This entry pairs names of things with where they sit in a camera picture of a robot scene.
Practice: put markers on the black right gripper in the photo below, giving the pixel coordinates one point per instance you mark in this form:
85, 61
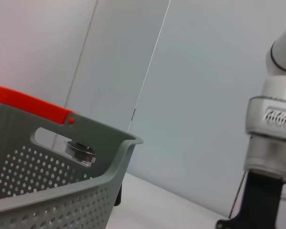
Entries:
259, 210

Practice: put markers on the grey perforated plastic storage basket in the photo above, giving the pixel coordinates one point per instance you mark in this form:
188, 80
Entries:
62, 210

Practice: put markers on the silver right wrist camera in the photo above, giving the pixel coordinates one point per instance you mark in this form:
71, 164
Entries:
257, 114

